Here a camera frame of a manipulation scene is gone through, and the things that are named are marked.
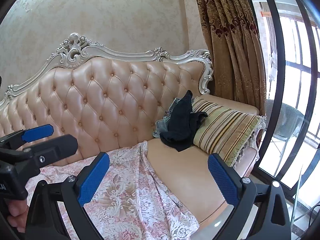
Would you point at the navy blue sweatshirt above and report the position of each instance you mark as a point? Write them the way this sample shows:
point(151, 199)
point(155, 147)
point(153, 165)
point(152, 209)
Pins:
point(180, 127)

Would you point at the striped cushion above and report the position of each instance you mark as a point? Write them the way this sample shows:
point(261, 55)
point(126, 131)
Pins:
point(225, 132)

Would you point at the person's left hand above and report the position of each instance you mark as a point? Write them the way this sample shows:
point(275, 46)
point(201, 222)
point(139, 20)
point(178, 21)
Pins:
point(15, 212)

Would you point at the white hanging cloth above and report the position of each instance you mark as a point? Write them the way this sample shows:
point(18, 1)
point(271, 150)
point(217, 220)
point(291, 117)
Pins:
point(272, 65)

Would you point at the black window frame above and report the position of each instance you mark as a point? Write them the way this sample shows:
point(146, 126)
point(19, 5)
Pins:
point(312, 166)

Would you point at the grey wicker chair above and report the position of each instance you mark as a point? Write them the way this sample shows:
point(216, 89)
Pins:
point(287, 122)

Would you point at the pink floral blanket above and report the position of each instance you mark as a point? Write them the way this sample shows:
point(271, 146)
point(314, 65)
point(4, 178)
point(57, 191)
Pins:
point(130, 200)

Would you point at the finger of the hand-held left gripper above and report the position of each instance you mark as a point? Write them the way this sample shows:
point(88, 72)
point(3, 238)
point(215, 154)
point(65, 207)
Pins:
point(57, 145)
point(37, 131)

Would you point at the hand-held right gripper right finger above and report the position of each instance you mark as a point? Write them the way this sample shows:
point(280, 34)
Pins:
point(223, 180)

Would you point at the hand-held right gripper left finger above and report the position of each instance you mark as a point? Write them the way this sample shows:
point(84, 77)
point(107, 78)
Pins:
point(93, 177)

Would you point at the light blue denim garment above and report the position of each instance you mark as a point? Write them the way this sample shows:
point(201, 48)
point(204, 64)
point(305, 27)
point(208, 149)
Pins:
point(162, 128)

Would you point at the gold embroidered curtain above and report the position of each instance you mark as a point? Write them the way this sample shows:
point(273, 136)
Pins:
point(230, 42)

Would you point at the pink tufted leather sofa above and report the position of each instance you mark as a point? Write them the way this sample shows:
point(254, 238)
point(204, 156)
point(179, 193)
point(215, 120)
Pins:
point(100, 92)

